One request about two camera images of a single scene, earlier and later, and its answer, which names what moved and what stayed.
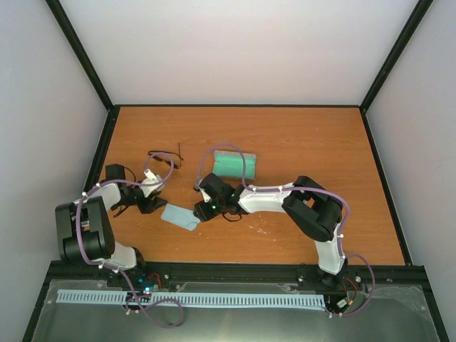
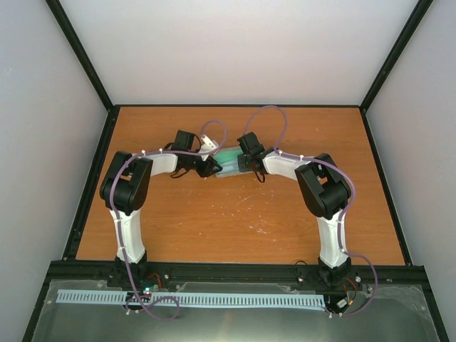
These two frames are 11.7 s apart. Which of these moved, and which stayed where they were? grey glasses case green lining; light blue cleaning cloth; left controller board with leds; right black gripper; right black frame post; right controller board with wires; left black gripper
Moved: light blue cleaning cloth; left black gripper; right black gripper
Stayed: left controller board with leds; right black frame post; right controller board with wires; grey glasses case green lining
